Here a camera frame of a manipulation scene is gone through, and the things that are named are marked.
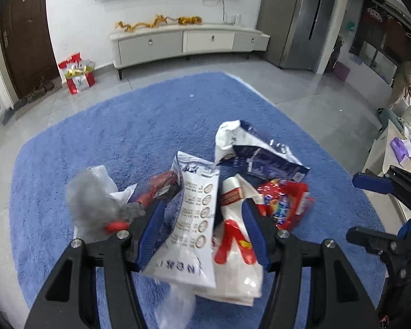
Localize red and white gift bag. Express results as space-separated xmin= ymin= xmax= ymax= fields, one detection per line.
xmin=58 ymin=52 xmax=97 ymax=95

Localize dark brown entrance door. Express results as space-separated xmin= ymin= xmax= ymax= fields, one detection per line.
xmin=0 ymin=0 xmax=60 ymax=100

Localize dark red wrapper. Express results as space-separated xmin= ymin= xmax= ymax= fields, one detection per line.
xmin=132 ymin=171 xmax=181 ymax=209

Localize hanging television cables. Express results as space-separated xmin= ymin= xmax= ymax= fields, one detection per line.
xmin=201 ymin=0 xmax=227 ymax=24

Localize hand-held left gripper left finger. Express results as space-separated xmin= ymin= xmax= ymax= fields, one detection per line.
xmin=24 ymin=197 xmax=168 ymax=329

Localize red snack wrapper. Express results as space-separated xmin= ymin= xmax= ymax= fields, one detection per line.
xmin=256 ymin=178 xmax=315 ymax=232

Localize navy and white packet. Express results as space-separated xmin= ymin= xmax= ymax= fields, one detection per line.
xmin=214 ymin=120 xmax=311 ymax=183

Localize clear wrapper with red strip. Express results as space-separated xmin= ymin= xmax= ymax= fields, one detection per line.
xmin=104 ymin=204 xmax=148 ymax=234

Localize white coffee packet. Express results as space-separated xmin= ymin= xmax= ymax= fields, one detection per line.
xmin=142 ymin=151 xmax=221 ymax=288

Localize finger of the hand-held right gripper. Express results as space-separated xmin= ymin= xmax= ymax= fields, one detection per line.
xmin=346 ymin=217 xmax=411 ymax=282
xmin=352 ymin=165 xmax=411 ymax=220

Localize white and grey television cabinet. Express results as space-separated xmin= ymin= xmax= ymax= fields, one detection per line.
xmin=110 ymin=24 xmax=270 ymax=79

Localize gold dragon ornament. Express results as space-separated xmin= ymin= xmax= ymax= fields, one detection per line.
xmin=147 ymin=14 xmax=175 ymax=29
xmin=115 ymin=21 xmax=148 ymax=34

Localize long white table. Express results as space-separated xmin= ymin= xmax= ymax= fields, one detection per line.
xmin=361 ymin=118 xmax=411 ymax=227

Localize translucent plastic bag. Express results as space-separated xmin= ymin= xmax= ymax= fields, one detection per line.
xmin=65 ymin=164 xmax=138 ymax=245

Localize teal chair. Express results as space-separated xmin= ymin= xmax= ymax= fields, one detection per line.
xmin=378 ymin=108 xmax=398 ymax=131

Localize blue shaggy rug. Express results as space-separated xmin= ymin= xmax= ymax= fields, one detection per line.
xmin=8 ymin=72 xmax=387 ymax=329

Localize purple wrapper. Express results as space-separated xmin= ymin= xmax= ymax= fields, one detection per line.
xmin=128 ymin=187 xmax=149 ymax=205

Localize white plastic bag red print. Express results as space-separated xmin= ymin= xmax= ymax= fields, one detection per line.
xmin=195 ymin=174 xmax=266 ymax=306

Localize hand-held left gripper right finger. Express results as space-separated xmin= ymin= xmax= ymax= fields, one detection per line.
xmin=241 ymin=199 xmax=381 ymax=329

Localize clear plastic film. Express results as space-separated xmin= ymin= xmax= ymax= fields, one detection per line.
xmin=156 ymin=281 xmax=196 ymax=329

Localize dark glass window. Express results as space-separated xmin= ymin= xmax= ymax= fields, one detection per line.
xmin=349 ymin=0 xmax=411 ymax=83

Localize purple box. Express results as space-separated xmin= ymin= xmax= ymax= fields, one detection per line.
xmin=333 ymin=62 xmax=351 ymax=82

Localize purple packet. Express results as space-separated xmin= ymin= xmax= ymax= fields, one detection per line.
xmin=390 ymin=137 xmax=411 ymax=164

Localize grey refrigerator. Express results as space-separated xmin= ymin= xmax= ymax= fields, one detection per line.
xmin=257 ymin=0 xmax=339 ymax=74

